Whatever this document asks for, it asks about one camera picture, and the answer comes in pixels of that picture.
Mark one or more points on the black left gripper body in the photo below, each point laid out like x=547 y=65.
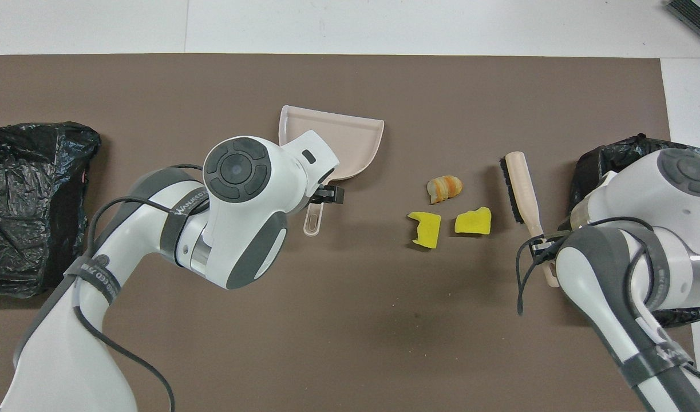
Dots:
x=329 y=194

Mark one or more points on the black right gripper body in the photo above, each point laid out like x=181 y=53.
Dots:
x=543 y=247

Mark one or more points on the beige plastic dustpan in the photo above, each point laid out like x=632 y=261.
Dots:
x=361 y=143

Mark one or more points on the beige brush black bristles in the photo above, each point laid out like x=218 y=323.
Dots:
x=524 y=189

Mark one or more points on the wavy yellow sponge piece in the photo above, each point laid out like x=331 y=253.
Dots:
x=473 y=222

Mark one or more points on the notched yellow sponge piece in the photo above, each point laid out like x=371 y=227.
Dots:
x=427 y=232

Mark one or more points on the striped toy croissant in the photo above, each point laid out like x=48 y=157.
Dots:
x=444 y=189

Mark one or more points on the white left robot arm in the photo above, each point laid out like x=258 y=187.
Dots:
x=241 y=200

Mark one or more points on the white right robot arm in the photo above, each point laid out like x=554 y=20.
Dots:
x=659 y=229

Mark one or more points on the black bag lined bin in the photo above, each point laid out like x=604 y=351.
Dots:
x=29 y=212
x=593 y=166

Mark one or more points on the brown table mat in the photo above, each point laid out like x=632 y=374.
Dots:
x=384 y=343

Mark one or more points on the grey ribbed panel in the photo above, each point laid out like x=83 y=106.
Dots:
x=699 y=14

